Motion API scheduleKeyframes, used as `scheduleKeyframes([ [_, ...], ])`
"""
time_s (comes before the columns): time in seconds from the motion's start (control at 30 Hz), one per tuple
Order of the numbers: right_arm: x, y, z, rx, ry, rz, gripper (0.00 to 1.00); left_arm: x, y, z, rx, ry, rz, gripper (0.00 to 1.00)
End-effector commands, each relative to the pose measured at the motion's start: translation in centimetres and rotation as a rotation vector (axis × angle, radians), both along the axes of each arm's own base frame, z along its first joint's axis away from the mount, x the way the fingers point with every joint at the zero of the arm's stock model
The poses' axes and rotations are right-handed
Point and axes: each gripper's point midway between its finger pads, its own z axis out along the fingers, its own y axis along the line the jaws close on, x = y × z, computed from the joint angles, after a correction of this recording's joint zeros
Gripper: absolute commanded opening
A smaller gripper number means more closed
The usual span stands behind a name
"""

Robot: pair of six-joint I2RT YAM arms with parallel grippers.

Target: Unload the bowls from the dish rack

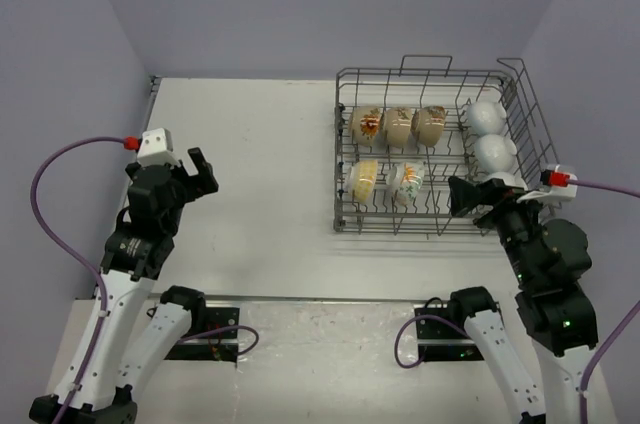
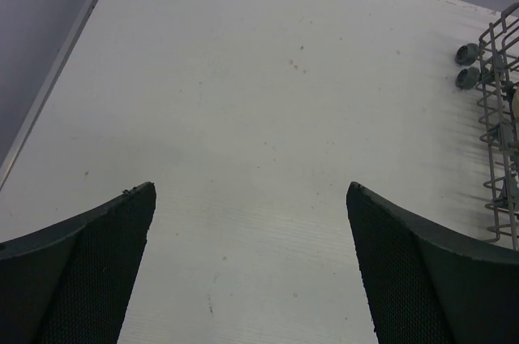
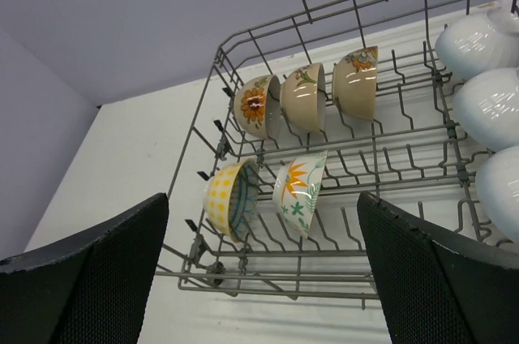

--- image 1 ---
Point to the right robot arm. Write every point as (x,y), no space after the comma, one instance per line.
(548,259)

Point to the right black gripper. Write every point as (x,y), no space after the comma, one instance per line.
(465,194)

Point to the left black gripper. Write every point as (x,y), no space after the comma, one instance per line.
(198,185)

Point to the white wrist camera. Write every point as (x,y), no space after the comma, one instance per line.
(156,146)
(555,186)

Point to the white bowl near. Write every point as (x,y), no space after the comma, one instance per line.
(508,179)

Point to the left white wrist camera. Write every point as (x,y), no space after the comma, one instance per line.
(156,146)

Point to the beige bowl brown pattern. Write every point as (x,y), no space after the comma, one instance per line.
(427,125)

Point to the white bowl far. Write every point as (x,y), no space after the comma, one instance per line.
(486,117)

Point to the grey wire dish rack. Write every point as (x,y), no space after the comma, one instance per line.
(422,80)

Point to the yellow patterned bowl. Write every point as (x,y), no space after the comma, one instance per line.
(361,180)

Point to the white bowl green leaves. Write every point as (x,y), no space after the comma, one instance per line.
(404,181)

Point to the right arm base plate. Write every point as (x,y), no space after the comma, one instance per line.
(437,342)

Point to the white bowl middle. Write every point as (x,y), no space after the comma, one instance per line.
(495,153)

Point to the beige bowl orange flower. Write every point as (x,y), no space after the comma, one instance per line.
(364,124)

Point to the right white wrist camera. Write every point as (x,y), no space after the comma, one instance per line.
(555,186)

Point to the beige bowl white flower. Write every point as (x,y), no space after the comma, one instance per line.
(396,126)

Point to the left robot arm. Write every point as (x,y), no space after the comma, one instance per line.
(107,369)

